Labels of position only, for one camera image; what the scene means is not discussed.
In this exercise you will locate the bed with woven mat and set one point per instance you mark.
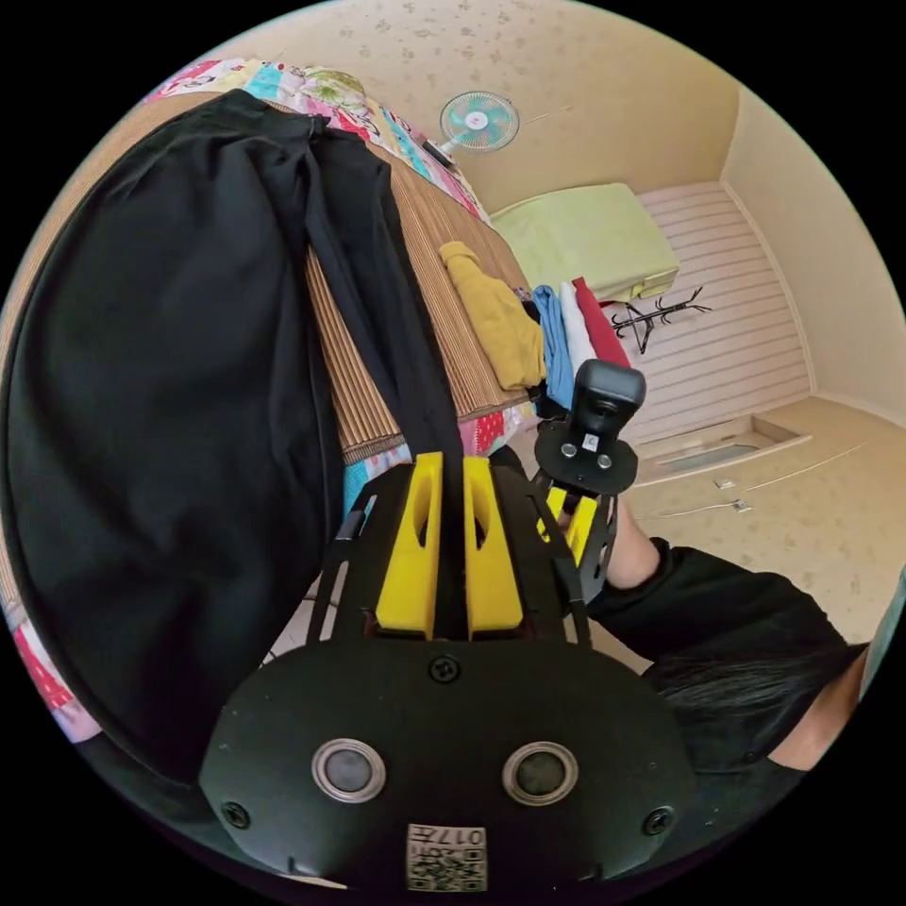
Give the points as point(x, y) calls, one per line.
point(433, 233)

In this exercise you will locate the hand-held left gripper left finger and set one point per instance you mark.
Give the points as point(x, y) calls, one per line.
point(409, 566)

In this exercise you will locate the turquoise wall fan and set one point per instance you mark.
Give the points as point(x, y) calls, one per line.
point(480, 122)

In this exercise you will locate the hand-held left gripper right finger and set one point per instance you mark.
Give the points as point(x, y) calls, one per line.
point(495, 573)

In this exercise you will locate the person's right hand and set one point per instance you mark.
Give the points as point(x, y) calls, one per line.
point(635, 555)

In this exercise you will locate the light green curtain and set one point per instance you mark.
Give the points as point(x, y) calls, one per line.
point(587, 237)

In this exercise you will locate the person's body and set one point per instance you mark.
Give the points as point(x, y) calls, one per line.
point(750, 708)

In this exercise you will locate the black pants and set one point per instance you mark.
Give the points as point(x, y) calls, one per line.
point(177, 368)

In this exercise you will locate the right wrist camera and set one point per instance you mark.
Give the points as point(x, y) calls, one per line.
point(607, 393)

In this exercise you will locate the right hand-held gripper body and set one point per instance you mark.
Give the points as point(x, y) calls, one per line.
point(591, 463)

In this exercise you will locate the black coat rack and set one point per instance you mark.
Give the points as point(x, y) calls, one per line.
point(655, 315)

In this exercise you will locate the person's right forearm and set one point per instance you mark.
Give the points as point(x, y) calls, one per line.
point(722, 609)

